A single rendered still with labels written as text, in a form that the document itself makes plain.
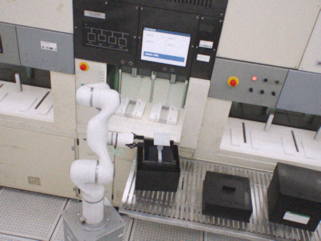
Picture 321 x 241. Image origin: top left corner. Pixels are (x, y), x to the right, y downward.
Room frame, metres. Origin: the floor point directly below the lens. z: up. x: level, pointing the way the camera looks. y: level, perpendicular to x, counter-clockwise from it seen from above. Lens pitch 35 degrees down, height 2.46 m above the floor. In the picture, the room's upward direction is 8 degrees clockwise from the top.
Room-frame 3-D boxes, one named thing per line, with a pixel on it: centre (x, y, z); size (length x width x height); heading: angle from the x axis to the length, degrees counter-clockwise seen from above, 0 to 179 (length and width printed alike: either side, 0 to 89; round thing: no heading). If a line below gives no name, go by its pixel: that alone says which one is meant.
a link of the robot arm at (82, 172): (1.34, 0.35, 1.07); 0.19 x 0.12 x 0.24; 95
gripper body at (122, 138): (1.72, 0.21, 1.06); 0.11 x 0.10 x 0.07; 96
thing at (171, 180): (1.75, -0.01, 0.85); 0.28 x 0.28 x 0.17; 7
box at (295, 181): (1.62, -0.89, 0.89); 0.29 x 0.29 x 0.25; 83
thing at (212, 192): (1.62, -0.48, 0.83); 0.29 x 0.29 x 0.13; 88
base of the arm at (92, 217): (1.35, 0.31, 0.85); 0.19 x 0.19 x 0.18
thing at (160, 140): (1.75, -0.01, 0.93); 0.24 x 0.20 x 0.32; 7
